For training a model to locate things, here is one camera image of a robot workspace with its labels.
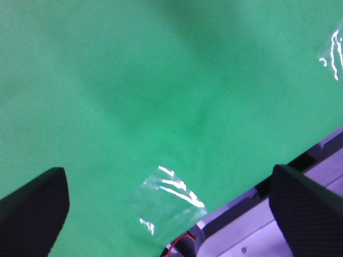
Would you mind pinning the clear tape patch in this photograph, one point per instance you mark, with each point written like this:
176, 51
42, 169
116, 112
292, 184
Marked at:
329, 51
165, 205

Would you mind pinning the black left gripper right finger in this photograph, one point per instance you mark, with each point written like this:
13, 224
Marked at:
308, 214

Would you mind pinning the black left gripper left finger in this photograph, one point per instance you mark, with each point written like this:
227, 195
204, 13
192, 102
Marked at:
33, 215

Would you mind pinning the clear tape patch front left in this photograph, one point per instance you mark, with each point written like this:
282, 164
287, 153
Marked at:
165, 205

